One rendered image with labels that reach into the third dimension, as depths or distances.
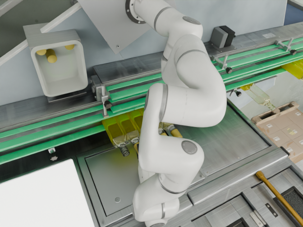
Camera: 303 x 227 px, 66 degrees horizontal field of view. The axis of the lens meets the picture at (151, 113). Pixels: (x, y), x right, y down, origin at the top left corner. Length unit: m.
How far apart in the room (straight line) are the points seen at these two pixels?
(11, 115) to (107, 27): 0.51
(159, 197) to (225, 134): 0.75
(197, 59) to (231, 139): 0.81
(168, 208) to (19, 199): 0.59
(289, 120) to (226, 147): 4.03
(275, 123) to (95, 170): 4.30
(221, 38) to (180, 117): 0.85
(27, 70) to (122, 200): 0.63
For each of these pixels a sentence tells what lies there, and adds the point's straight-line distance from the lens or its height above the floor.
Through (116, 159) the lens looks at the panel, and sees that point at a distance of 1.07.
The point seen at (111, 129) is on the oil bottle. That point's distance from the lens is 0.97.
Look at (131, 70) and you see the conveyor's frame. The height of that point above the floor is 0.84.
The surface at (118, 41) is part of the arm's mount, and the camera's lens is 0.98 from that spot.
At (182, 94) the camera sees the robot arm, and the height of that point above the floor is 1.33.
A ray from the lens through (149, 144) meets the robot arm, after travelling 0.48.
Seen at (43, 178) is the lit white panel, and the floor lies 1.04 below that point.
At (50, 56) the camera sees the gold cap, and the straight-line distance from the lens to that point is 0.94.
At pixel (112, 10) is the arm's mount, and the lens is 0.92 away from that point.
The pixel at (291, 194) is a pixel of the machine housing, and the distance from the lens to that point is 1.27.
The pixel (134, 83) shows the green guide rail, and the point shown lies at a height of 0.91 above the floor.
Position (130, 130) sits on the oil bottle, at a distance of 0.96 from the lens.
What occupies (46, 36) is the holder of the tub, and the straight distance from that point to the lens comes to 0.94.
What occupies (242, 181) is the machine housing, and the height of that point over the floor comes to 1.40.
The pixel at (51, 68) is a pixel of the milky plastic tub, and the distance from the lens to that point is 1.02.
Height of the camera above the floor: 1.60
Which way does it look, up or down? 35 degrees down
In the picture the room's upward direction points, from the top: 146 degrees clockwise
